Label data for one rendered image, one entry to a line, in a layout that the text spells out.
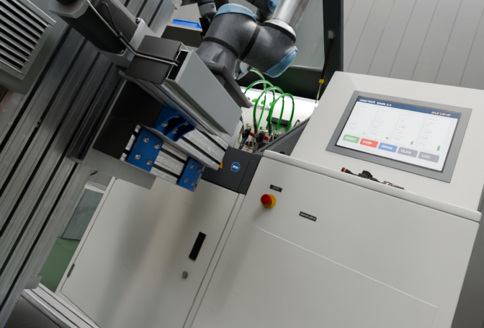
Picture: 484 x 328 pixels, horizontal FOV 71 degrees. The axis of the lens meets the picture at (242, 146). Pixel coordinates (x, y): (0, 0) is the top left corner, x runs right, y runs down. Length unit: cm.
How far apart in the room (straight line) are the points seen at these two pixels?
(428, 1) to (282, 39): 322
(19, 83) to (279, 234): 86
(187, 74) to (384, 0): 368
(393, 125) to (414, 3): 273
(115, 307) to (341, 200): 97
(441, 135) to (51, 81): 132
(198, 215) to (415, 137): 91
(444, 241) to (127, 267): 114
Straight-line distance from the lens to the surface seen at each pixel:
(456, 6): 415
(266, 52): 103
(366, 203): 114
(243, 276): 123
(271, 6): 144
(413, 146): 148
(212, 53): 97
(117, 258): 158
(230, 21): 102
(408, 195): 114
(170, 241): 141
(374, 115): 157
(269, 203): 119
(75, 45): 85
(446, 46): 387
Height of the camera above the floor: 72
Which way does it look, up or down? 10 degrees up
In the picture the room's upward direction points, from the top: 23 degrees clockwise
